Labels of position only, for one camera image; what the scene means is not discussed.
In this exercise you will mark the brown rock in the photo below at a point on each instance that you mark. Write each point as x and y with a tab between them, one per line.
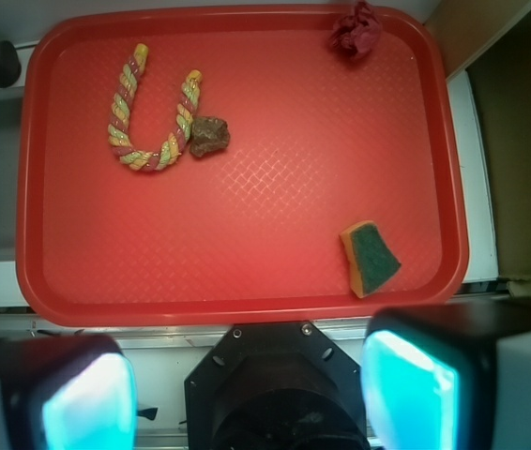
209	134

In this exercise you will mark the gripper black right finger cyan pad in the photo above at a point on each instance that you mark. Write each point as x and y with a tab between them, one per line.
453	376

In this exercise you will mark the black octagonal mount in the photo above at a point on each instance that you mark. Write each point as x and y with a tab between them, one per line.
275	386

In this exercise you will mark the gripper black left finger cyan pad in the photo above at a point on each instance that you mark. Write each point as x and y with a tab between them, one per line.
75	392

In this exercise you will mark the orange sponge, green scrubber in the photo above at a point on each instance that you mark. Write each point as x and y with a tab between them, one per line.
371	262

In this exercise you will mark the crumpled red paper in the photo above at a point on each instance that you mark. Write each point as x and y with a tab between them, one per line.
356	34

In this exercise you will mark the brown cardboard box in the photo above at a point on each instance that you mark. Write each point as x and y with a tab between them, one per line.
501	83

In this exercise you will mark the red plastic tray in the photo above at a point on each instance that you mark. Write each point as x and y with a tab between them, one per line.
250	234

